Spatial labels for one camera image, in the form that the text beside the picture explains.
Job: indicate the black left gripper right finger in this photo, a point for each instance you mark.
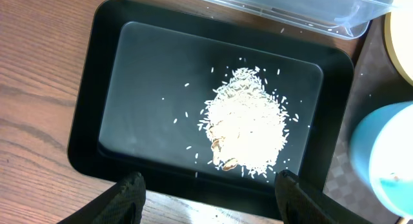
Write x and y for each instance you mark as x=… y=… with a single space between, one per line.
x=300 y=203

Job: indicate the yellow plate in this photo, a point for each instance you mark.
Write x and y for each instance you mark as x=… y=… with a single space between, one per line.
x=398 y=41

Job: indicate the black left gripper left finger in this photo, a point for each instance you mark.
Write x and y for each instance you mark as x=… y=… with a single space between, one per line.
x=121 y=204

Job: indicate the dark brown serving tray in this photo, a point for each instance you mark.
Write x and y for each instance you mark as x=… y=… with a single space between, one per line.
x=376 y=84

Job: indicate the black waste tray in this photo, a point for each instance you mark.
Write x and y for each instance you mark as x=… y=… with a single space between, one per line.
x=148 y=73

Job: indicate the rice food waste pile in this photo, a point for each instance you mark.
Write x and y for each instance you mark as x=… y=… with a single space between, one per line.
x=252 y=118

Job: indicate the light blue bowl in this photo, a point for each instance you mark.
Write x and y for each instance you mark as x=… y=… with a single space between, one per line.
x=380 y=152

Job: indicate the clear plastic bin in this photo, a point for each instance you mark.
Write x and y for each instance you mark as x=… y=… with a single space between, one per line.
x=344 y=19

